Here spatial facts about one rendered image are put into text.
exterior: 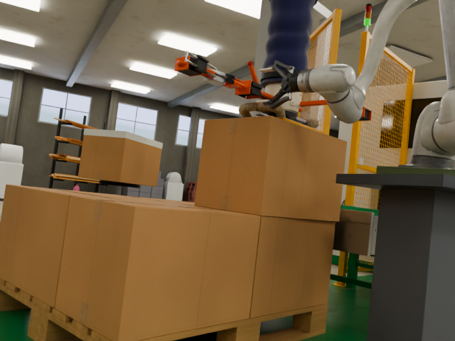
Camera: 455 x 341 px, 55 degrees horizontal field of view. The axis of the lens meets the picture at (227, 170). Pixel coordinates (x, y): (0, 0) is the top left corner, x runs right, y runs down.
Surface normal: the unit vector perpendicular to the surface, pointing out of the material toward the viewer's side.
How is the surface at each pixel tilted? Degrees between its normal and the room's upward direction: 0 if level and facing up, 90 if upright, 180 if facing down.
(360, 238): 90
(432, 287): 90
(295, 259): 90
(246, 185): 90
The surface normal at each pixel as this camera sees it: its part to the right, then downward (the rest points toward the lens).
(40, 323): -0.67, -0.12
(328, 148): 0.71, 0.04
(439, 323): 0.44, 0.00
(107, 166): -0.33, -0.10
